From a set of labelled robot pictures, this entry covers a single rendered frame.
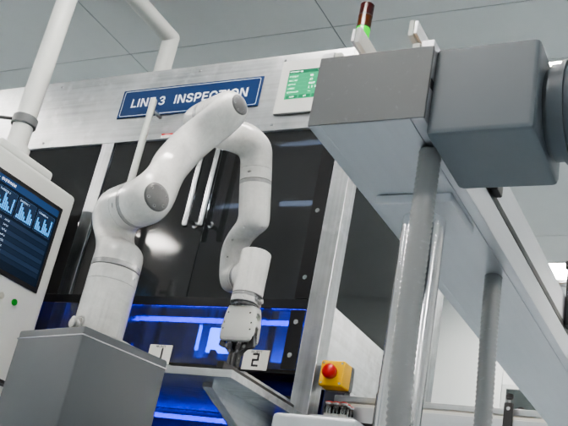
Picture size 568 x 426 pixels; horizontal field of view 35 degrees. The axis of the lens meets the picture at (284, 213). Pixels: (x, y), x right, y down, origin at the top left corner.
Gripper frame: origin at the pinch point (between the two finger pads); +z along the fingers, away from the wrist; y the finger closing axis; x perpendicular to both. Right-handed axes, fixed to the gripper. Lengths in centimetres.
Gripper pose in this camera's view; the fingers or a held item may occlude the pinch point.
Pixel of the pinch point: (232, 362)
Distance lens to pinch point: 237.7
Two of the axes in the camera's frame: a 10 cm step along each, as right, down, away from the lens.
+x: -4.3, -4.4, -7.9
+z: -1.8, 9.0, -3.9
